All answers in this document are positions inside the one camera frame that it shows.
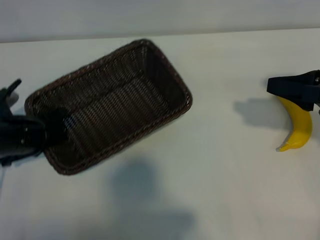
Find dark brown wicker basket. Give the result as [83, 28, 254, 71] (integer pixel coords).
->
[24, 38, 193, 177]

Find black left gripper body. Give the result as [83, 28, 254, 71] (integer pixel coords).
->
[0, 116, 48, 168]

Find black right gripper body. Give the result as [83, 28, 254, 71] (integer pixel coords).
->
[313, 69, 320, 108]

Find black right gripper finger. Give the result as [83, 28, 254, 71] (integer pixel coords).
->
[266, 70, 318, 112]

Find yellow banana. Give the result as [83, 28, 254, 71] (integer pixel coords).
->
[275, 96, 313, 153]

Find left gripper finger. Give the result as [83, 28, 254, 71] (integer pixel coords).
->
[45, 107, 74, 147]

